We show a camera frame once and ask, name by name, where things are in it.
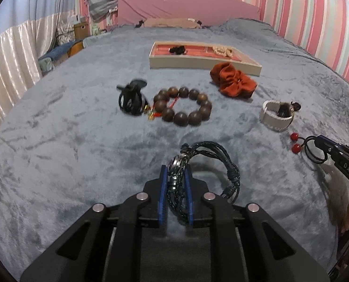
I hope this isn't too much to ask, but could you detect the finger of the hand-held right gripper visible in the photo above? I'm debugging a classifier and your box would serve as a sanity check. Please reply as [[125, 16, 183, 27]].
[[313, 135, 349, 160], [328, 150, 349, 189]]

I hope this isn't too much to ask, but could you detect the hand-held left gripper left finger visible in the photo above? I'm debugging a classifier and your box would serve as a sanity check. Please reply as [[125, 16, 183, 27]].
[[20, 164, 167, 282]]

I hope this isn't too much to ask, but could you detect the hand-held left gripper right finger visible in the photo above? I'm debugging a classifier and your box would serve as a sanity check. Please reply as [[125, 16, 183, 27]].
[[184, 169, 330, 282]]

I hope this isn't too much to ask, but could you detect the red bead hair tie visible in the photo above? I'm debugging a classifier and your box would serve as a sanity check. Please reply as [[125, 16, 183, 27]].
[[290, 133, 328, 164]]

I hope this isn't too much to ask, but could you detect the black braided leather bracelet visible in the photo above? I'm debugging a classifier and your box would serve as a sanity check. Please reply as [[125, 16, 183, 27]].
[[166, 141, 241, 227]]

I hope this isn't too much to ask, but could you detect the grey plush blanket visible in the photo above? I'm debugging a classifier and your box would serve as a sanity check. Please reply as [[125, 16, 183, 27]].
[[0, 18, 349, 282]]

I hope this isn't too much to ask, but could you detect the black hair claw clip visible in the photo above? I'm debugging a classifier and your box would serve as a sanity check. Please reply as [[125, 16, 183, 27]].
[[116, 79, 149, 116]]

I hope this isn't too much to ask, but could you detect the rust orange scrunchie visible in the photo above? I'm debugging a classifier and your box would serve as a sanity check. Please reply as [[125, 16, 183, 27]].
[[210, 63, 258, 99]]

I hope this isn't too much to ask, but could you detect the beige tray with pink lining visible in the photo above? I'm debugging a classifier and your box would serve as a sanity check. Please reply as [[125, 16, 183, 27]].
[[149, 41, 263, 77]]

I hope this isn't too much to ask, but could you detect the beige scrunchie in tray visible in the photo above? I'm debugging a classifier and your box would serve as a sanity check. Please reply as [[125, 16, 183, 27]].
[[211, 44, 234, 59]]

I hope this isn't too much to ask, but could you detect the beige pillow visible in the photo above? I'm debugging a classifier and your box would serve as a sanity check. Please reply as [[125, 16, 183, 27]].
[[142, 17, 199, 29]]

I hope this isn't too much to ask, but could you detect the blue folded cloth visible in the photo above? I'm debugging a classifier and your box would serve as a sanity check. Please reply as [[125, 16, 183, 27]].
[[39, 40, 84, 67]]

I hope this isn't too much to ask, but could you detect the brown storage box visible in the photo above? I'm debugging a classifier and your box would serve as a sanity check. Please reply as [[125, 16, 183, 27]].
[[73, 22, 90, 41]]

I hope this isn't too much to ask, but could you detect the pink pillow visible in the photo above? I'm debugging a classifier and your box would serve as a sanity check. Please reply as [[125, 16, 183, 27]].
[[117, 0, 262, 27]]

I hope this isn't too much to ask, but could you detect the shiny beige curtain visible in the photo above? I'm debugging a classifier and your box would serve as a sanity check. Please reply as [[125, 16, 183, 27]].
[[0, 9, 79, 143]]

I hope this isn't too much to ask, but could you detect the dark brown hair tie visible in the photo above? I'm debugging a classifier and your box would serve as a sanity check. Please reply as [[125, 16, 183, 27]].
[[277, 101, 301, 118]]

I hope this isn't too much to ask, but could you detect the brown wooden bead bracelet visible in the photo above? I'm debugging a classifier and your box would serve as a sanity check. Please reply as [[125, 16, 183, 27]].
[[147, 86, 213, 128]]

